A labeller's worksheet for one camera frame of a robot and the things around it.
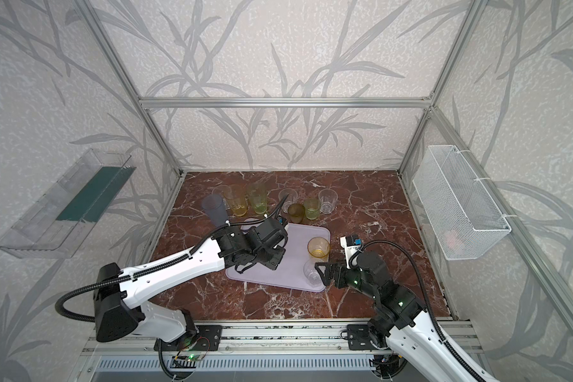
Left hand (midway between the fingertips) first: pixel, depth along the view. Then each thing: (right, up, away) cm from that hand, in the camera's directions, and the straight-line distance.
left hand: (280, 256), depth 76 cm
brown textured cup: (+4, +11, +28) cm, 31 cm away
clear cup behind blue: (-28, +21, +28) cm, 45 cm away
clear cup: (+19, +18, +30) cm, 40 cm away
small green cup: (+11, +14, +27) cm, 32 cm away
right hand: (+14, -2, -2) cm, 14 cm away
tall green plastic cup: (-14, +20, +36) cm, 44 cm away
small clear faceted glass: (+11, -9, +11) cm, 18 cm away
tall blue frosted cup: (-31, +14, +26) cm, 43 cm away
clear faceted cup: (+2, +18, +31) cm, 36 cm away
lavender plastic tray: (+2, -9, +10) cm, 14 cm away
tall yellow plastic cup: (-23, +19, +32) cm, 43 cm away
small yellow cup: (+13, -1, +15) cm, 20 cm away
